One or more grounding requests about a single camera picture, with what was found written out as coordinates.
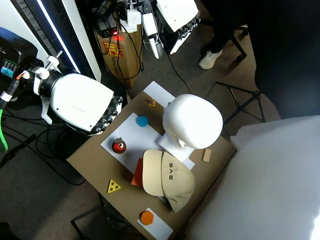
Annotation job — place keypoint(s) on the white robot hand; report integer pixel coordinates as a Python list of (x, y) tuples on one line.
[(80, 102), (175, 12)]

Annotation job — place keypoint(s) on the beige baseball cap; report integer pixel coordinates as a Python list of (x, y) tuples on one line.
[(172, 180)]

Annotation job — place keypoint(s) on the white mannequin head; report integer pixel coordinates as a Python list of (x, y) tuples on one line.
[(195, 120)]

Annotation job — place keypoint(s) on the white power adapter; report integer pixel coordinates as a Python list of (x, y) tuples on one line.
[(133, 20)]

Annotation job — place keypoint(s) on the person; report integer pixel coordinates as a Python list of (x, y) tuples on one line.
[(220, 30)]

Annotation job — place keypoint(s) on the red toy fruit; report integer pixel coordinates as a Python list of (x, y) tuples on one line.
[(118, 147)]

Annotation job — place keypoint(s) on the brown cardboard box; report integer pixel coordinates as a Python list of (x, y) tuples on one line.
[(127, 62)]

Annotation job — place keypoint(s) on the large white paper sheet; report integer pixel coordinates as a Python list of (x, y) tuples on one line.
[(130, 140)]

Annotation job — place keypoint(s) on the blue round disc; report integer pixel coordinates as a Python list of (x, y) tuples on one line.
[(142, 121)]

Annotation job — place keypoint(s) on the white and black cabinet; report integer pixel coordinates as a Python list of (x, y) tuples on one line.
[(75, 37)]

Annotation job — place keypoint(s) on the black power strip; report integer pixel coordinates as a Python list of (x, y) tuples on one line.
[(106, 6)]

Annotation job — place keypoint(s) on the black device with red light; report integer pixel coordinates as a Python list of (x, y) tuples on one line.
[(107, 31)]

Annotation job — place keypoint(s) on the black chair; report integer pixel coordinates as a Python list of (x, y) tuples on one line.
[(239, 42)]

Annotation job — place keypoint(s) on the small orange cone toy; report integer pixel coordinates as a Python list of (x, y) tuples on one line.
[(152, 103)]

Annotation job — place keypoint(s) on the yellow triangle block with holes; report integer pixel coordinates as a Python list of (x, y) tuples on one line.
[(113, 187)]

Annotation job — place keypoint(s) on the orange card sheet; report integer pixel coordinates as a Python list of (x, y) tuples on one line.
[(137, 175)]

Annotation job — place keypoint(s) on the black tripod stand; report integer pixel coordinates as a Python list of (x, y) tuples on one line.
[(246, 102)]

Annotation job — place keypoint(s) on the black curtain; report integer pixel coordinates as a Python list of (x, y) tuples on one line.
[(287, 50)]

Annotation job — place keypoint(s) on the orange hexagon block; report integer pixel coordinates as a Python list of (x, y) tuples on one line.
[(147, 218)]

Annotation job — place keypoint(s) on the small wooden block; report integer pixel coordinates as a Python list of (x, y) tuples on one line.
[(207, 155)]

